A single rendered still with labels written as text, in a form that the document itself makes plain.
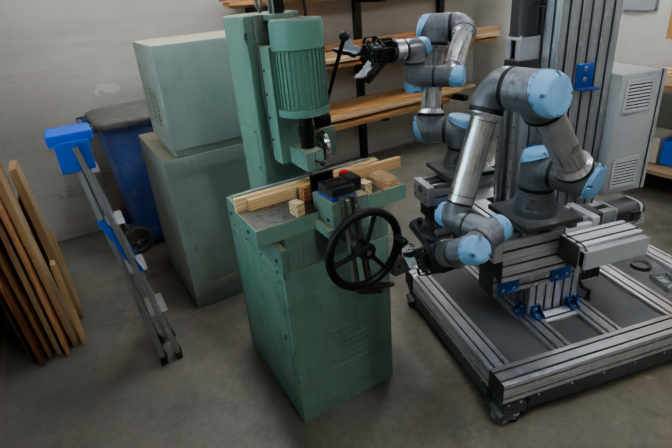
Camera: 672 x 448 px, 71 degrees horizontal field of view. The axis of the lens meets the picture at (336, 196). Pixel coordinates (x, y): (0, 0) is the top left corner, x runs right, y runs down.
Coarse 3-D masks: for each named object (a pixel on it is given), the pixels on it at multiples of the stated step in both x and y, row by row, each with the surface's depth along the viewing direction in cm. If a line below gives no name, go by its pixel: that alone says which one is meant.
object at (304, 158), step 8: (296, 144) 172; (296, 152) 168; (304, 152) 163; (312, 152) 163; (320, 152) 164; (296, 160) 170; (304, 160) 164; (312, 160) 163; (320, 160) 165; (304, 168) 166; (312, 168) 165; (320, 168) 166
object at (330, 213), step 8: (312, 192) 158; (360, 192) 155; (320, 200) 154; (328, 200) 151; (360, 200) 153; (320, 208) 156; (328, 208) 150; (336, 208) 149; (360, 208) 154; (320, 216) 158; (328, 216) 152; (336, 216) 150; (328, 224) 154; (336, 224) 151
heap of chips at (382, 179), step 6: (372, 174) 177; (378, 174) 175; (384, 174) 174; (390, 174) 175; (372, 180) 176; (378, 180) 173; (384, 180) 172; (390, 180) 172; (396, 180) 173; (378, 186) 173; (384, 186) 171; (390, 186) 172
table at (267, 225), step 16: (384, 192) 170; (400, 192) 174; (272, 208) 163; (288, 208) 162; (240, 224) 161; (256, 224) 152; (272, 224) 152; (288, 224) 153; (304, 224) 156; (320, 224) 156; (352, 224) 155; (368, 224) 158; (256, 240) 149; (272, 240) 152
